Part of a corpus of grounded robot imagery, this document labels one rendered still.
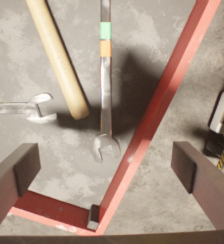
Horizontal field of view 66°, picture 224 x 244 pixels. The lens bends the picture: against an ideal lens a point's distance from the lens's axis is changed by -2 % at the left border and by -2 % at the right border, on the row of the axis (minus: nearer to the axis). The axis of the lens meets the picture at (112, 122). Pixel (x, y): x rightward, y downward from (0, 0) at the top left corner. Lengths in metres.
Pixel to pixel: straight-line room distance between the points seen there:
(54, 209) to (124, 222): 1.37
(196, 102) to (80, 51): 1.13
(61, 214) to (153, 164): 1.11
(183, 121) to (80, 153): 1.09
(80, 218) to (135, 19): 0.30
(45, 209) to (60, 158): 0.08
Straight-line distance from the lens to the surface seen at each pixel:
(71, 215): 0.32
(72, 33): 0.25
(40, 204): 0.32
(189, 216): 1.76
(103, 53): 0.24
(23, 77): 0.27
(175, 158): 0.17
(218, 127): 1.28
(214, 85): 1.35
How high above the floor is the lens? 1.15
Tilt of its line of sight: 74 degrees down
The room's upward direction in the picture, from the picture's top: 174 degrees clockwise
